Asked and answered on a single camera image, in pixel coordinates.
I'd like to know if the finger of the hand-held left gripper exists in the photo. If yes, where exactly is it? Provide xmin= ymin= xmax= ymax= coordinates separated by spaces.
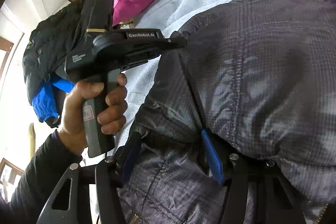
xmin=157 ymin=35 xmax=188 ymax=51

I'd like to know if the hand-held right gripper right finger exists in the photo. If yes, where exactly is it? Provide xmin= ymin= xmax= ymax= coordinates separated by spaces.
xmin=201 ymin=130 xmax=307 ymax=224

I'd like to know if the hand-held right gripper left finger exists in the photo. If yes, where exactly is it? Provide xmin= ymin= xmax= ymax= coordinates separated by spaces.
xmin=37 ymin=131 xmax=144 ymax=224

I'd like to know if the dark quilted jacket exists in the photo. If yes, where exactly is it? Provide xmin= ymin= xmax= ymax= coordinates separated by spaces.
xmin=117 ymin=0 xmax=336 ymax=224

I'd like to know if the person's left forearm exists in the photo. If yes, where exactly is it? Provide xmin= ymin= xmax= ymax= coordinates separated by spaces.
xmin=0 ymin=130 xmax=85 ymax=224

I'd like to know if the person's left hand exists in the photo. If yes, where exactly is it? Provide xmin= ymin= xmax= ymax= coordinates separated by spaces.
xmin=56 ymin=73 xmax=129 ymax=157

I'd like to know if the black puffer jacket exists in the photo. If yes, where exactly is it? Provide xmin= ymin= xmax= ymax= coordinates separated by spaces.
xmin=22 ymin=0 xmax=95 ymax=109

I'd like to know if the blue jacket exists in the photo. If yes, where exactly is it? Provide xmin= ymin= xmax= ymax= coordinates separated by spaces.
xmin=31 ymin=74 xmax=76 ymax=124

